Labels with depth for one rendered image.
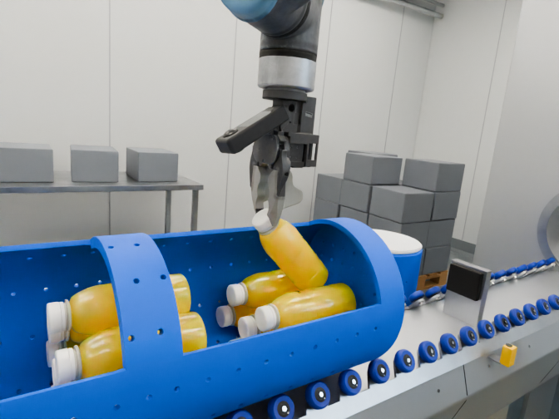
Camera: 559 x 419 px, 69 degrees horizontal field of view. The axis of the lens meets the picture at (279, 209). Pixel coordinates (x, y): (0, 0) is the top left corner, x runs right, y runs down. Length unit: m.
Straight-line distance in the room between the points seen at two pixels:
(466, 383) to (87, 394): 0.82
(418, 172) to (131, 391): 3.66
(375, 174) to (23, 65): 2.99
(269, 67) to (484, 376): 0.86
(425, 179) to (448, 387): 3.05
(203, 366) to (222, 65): 3.81
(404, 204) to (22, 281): 3.15
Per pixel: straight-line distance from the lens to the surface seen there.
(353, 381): 0.79
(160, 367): 0.52
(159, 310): 0.51
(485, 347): 1.14
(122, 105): 3.87
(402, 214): 3.58
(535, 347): 1.36
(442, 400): 1.02
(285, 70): 0.63
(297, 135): 0.64
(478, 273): 1.16
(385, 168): 3.91
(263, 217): 0.67
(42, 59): 3.80
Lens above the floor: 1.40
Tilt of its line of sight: 12 degrees down
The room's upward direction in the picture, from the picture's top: 5 degrees clockwise
